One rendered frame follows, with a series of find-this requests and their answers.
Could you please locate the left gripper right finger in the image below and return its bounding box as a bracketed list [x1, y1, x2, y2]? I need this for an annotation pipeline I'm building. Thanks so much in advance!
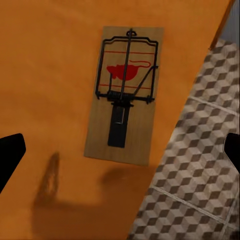
[224, 132, 240, 173]

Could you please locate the mousetrap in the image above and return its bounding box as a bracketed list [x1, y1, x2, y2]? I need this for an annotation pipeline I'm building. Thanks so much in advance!
[83, 26, 164, 167]

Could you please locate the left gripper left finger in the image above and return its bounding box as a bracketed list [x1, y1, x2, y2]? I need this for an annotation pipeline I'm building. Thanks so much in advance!
[0, 133, 26, 193]

